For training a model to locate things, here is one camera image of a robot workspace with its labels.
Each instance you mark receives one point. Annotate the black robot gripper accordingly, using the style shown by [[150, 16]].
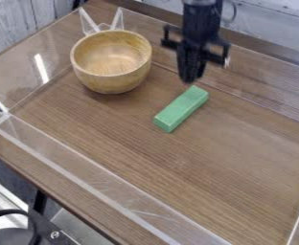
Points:
[[195, 40]]

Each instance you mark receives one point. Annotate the green rectangular block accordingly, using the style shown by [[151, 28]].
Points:
[[180, 108]]

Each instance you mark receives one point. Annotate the brown wooden bowl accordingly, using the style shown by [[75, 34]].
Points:
[[112, 61]]

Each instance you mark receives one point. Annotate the black table leg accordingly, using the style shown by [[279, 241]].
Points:
[[40, 202]]

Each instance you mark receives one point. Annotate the clear acrylic tray enclosure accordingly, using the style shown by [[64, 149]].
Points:
[[216, 183]]

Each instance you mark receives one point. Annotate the black metal bracket with screw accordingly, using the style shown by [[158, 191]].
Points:
[[49, 231]]

